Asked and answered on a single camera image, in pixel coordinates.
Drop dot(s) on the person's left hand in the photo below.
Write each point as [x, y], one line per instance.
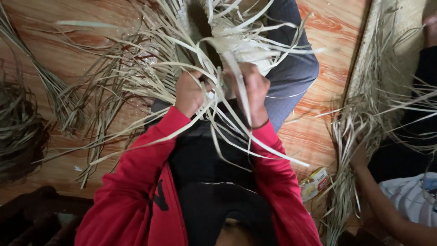
[187, 94]

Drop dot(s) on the person's right hand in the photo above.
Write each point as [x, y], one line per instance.
[255, 92]

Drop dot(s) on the person's right fingers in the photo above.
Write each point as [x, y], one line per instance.
[235, 76]

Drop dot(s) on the person's left fingers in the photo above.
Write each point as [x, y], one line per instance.
[200, 79]

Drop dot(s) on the half-woven pale palm-leaf basket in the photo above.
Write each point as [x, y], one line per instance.
[239, 47]

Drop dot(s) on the person's blue-grey trouser legs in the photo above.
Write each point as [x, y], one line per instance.
[290, 75]

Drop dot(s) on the clear plastic wrapper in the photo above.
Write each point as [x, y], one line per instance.
[145, 56]

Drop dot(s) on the person's black shirt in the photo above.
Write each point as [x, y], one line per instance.
[211, 177]

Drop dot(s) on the heap of loose palm strips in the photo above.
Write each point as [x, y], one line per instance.
[102, 102]

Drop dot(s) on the small yellow white carton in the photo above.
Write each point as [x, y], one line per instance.
[313, 183]

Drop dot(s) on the person's red jacket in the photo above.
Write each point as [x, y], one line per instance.
[126, 205]

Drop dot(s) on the long bundle of palm strips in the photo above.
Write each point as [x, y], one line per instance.
[51, 82]

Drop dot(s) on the small white paper scrap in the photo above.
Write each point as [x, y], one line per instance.
[77, 168]

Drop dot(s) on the woven straw mat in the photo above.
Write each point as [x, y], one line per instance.
[392, 37]

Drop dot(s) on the dark coiled bundle of strips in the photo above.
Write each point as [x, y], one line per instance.
[18, 133]

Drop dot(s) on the dark wooden furniture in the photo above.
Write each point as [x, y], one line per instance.
[34, 218]

